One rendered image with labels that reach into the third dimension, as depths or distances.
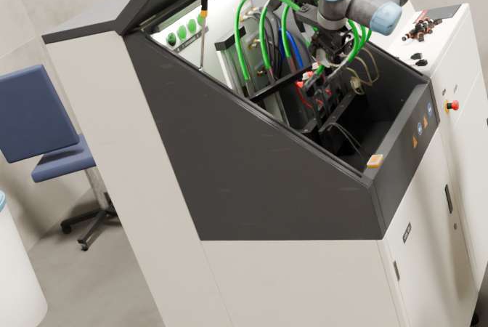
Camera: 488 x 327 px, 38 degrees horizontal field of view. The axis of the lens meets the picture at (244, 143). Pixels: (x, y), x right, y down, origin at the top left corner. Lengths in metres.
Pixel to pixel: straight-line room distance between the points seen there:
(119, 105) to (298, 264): 0.68
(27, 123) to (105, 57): 2.15
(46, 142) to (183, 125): 2.26
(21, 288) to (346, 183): 2.22
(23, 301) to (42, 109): 1.05
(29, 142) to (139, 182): 2.08
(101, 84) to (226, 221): 0.53
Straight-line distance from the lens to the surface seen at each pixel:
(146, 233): 2.29
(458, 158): 2.67
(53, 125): 4.12
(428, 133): 2.35
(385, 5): 1.66
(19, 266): 3.71
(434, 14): 3.00
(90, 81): 2.11
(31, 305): 3.79
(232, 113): 1.89
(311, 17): 1.85
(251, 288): 2.21
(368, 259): 1.97
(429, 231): 2.30
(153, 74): 1.96
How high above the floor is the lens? 1.80
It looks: 21 degrees down
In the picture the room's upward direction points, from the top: 19 degrees counter-clockwise
